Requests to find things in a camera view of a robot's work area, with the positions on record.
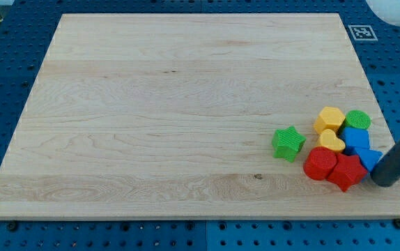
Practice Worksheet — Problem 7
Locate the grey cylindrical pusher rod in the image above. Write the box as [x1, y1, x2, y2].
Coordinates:
[370, 124, 400, 188]

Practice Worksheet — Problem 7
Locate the blue triangle block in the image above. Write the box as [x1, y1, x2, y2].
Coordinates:
[351, 148, 383, 174]

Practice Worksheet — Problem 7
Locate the blue cube block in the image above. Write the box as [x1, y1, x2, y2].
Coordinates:
[339, 127, 370, 155]

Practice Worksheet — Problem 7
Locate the red star block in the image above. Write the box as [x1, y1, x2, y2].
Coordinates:
[326, 153, 368, 192]

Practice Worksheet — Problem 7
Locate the green cylinder block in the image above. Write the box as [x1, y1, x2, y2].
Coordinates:
[343, 109, 371, 130]

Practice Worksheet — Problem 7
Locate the yellow heart block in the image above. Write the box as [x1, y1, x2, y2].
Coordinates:
[315, 129, 346, 153]

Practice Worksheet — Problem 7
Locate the yellow hexagon block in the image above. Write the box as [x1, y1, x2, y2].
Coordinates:
[314, 107, 346, 134]

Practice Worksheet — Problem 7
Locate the red cylinder block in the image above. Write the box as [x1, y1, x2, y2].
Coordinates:
[303, 146, 337, 181]

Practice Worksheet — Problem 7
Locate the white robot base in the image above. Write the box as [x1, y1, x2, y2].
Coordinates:
[366, 0, 400, 26]

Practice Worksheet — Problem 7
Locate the white fiducial marker tag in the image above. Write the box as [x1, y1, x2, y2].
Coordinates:
[348, 24, 378, 41]

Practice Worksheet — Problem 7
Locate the green star block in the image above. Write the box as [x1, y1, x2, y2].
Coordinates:
[272, 125, 307, 162]

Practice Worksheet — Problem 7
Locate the light wooden board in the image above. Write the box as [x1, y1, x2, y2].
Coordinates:
[0, 13, 400, 221]

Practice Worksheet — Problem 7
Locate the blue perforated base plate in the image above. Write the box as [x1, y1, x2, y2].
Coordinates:
[0, 0, 400, 250]

